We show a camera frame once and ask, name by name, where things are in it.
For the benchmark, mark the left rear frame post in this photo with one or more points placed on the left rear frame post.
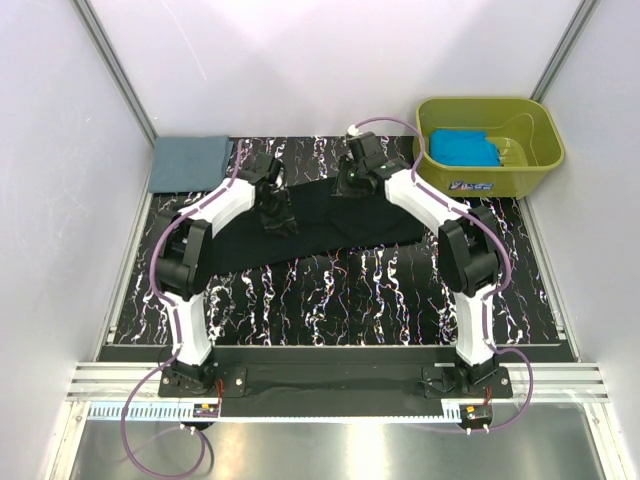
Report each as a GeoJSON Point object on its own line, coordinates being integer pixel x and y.
{"type": "Point", "coordinates": [100, 39]}

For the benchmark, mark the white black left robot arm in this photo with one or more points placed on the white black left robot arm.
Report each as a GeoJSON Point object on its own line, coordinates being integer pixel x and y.
{"type": "Point", "coordinates": [179, 270]}

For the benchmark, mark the blue t shirt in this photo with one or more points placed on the blue t shirt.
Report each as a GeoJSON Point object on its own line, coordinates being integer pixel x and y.
{"type": "Point", "coordinates": [463, 148]}

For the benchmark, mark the silver aluminium frame rail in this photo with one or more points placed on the silver aluminium frame rail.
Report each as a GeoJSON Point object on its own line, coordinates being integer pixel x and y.
{"type": "Point", "coordinates": [548, 382]}

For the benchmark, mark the olive green plastic tub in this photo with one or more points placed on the olive green plastic tub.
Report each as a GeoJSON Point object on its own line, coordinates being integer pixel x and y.
{"type": "Point", "coordinates": [526, 139]}

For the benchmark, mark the black t shirt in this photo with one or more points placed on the black t shirt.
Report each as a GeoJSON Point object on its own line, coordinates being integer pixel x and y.
{"type": "Point", "coordinates": [324, 223]}

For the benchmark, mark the folded grey t shirt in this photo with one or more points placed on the folded grey t shirt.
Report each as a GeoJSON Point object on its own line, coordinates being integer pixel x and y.
{"type": "Point", "coordinates": [189, 164]}

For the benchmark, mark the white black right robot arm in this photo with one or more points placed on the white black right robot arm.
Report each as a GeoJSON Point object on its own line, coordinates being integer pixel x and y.
{"type": "Point", "coordinates": [468, 257]}

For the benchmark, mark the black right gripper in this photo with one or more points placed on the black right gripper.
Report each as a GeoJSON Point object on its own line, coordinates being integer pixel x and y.
{"type": "Point", "coordinates": [347, 181]}

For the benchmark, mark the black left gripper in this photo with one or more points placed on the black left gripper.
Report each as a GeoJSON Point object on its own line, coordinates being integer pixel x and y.
{"type": "Point", "coordinates": [273, 198]}

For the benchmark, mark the right rear frame post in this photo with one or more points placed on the right rear frame post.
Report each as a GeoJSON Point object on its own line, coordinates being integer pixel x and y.
{"type": "Point", "coordinates": [575, 27]}

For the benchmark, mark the frame post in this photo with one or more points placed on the frame post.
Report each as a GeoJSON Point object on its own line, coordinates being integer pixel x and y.
{"type": "Point", "coordinates": [100, 39]}
{"type": "Point", "coordinates": [575, 27]}

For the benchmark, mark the white slotted cable duct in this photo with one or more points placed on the white slotted cable duct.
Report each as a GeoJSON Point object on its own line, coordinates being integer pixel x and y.
{"type": "Point", "coordinates": [431, 412]}

